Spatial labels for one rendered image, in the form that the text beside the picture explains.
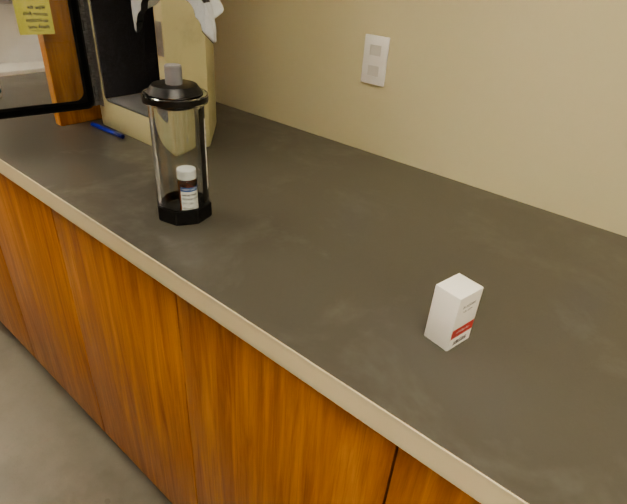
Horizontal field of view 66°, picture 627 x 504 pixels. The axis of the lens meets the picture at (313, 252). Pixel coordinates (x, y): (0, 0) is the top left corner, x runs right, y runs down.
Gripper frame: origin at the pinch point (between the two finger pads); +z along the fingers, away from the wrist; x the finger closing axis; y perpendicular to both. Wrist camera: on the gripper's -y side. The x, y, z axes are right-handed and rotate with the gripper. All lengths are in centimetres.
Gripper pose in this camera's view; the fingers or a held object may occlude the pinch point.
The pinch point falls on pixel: (171, 39)
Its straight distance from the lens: 87.0
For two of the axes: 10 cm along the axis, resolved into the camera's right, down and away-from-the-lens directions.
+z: -0.6, 8.5, 5.3
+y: 4.2, -4.6, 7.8
